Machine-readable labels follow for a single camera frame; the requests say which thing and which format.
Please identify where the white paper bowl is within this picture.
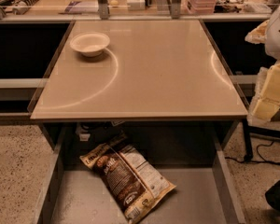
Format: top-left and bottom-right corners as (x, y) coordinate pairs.
(70, 32), (110, 57)

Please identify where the brown chip bag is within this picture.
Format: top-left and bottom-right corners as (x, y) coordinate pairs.
(80, 133), (175, 224)

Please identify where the open grey metal drawer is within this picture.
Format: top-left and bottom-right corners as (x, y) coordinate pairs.
(33, 121), (245, 224)

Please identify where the purple and white booklet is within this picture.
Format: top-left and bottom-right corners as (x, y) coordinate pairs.
(64, 1), (99, 14)

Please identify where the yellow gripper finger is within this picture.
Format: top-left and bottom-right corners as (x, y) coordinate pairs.
(245, 21), (269, 44)
(252, 61), (280, 121)

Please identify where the small yellow ball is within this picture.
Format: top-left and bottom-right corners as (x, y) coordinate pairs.
(110, 0), (119, 7)

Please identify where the black coiled tool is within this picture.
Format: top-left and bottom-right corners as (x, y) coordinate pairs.
(12, 0), (39, 15)

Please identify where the black floor cable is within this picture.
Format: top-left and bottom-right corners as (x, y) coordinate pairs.
(224, 139), (280, 167)

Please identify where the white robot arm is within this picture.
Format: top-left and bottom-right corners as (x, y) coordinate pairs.
(245, 6), (280, 120)

